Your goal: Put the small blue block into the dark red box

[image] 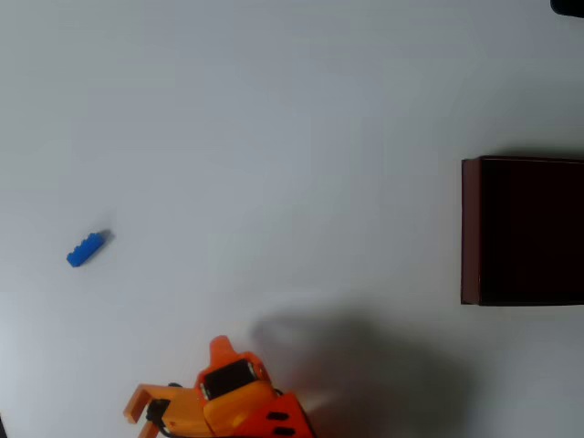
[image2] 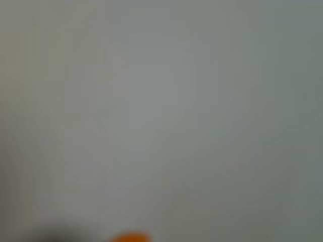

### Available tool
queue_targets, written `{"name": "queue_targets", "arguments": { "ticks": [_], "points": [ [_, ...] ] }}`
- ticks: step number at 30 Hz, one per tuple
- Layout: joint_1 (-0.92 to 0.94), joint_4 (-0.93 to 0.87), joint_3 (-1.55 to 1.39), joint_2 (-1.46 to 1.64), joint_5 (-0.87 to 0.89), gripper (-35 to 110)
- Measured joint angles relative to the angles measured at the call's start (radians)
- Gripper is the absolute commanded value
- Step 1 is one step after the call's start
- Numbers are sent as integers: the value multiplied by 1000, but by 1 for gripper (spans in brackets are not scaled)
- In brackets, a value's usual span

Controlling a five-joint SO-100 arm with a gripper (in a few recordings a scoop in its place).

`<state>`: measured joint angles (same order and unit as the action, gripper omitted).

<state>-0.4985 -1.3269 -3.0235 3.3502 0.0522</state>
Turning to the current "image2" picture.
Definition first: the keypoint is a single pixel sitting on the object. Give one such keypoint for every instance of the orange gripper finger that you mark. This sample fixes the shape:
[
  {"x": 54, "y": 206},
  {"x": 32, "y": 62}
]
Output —
[{"x": 130, "y": 237}]

